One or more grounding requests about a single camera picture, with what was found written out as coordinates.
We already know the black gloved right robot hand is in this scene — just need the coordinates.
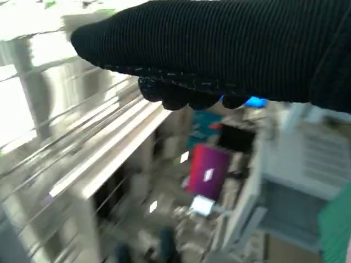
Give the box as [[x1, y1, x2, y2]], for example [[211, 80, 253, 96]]
[[70, 0, 351, 113]]

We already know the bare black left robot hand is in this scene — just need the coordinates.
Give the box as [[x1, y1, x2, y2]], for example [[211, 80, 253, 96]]
[[245, 95, 267, 108]]

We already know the black screen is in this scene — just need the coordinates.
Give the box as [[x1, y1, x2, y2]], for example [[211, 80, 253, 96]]
[[218, 124, 256, 154]]

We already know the magenta box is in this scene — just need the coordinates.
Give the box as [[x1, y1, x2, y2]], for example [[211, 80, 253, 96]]
[[183, 144, 231, 201]]

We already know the white mesh cabinet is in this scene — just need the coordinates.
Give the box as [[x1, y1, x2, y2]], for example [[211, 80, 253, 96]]
[[257, 106, 351, 253]]

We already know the small white box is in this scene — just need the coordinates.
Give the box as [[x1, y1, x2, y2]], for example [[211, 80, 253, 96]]
[[190, 196, 216, 216]]

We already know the beige shelf board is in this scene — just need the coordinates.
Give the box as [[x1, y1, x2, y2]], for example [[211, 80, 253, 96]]
[[49, 101, 171, 199]]

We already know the green cutting mat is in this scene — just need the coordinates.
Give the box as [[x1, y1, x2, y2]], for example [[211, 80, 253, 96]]
[[318, 188, 351, 263]]

